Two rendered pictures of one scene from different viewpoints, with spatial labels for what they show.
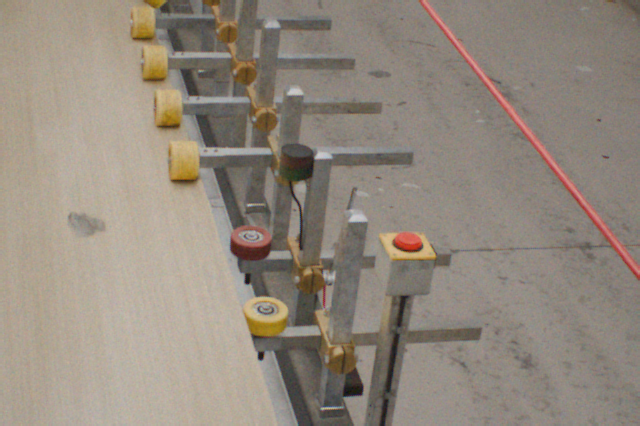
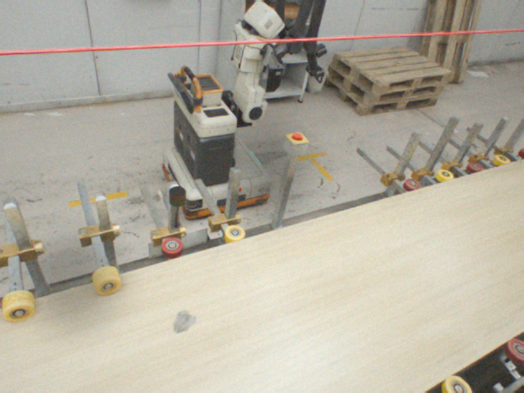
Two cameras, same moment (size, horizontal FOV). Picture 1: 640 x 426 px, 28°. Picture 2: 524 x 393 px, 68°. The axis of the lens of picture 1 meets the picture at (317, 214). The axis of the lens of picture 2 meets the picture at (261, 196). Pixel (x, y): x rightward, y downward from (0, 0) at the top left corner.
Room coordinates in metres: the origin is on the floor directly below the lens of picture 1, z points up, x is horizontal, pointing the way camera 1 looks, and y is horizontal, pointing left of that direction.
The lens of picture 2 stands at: (2.19, 1.11, 2.04)
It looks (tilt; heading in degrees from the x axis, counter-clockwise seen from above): 41 degrees down; 252
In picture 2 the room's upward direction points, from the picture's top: 11 degrees clockwise
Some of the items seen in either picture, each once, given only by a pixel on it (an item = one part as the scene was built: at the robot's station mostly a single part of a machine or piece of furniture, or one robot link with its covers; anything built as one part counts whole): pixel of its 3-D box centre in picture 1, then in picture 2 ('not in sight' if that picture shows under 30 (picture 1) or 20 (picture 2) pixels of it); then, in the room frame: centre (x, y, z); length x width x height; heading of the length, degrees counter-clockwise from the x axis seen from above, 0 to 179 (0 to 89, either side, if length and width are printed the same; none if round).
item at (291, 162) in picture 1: (296, 156); (177, 193); (2.16, 0.05, 1.10); 0.06 x 0.06 x 0.02
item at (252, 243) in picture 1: (249, 258); (172, 254); (2.18, 0.12, 0.85); 0.08 x 0.08 x 0.11
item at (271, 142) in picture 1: (283, 161); (99, 233); (2.43, 0.08, 0.95); 0.14 x 0.06 x 0.05; 17
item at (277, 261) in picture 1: (345, 260); (157, 221); (2.23, -0.07, 0.84); 0.43 x 0.03 x 0.04; 107
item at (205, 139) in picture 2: not in sight; (206, 128); (1.92, -1.20, 0.59); 0.55 x 0.34 x 0.83; 106
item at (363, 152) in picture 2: not in sight; (382, 171); (1.03, -0.40, 0.83); 0.43 x 0.03 x 0.04; 107
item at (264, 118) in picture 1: (261, 108); (20, 252); (2.67, 0.16, 0.95); 0.14 x 0.06 x 0.05; 17
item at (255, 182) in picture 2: not in sight; (215, 173); (1.83, -1.23, 0.16); 0.67 x 0.64 x 0.25; 16
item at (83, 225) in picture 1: (86, 219); (182, 319); (2.15, 0.44, 0.91); 0.09 x 0.07 x 0.02; 42
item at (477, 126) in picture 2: not in sight; (459, 157); (0.49, -0.49, 0.87); 0.04 x 0.04 x 0.48; 17
